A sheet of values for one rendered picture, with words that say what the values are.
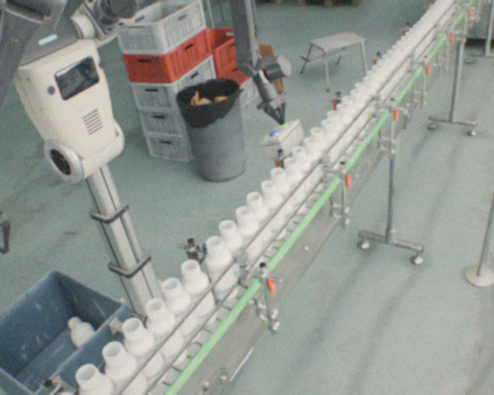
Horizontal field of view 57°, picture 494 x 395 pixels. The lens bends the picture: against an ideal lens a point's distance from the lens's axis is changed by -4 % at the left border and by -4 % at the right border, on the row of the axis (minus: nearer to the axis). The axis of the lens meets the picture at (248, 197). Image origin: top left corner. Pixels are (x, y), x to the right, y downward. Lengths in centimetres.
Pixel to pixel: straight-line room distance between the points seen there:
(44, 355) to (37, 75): 83
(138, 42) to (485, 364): 285
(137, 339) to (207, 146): 240
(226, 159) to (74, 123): 197
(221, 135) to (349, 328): 155
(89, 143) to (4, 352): 65
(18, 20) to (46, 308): 92
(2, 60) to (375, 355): 187
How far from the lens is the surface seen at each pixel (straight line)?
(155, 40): 337
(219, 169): 331
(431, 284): 255
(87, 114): 146
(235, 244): 109
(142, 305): 189
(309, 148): 136
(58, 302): 155
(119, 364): 91
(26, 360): 157
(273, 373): 220
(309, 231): 137
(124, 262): 176
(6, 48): 91
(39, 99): 140
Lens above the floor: 183
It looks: 35 degrees down
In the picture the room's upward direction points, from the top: 10 degrees counter-clockwise
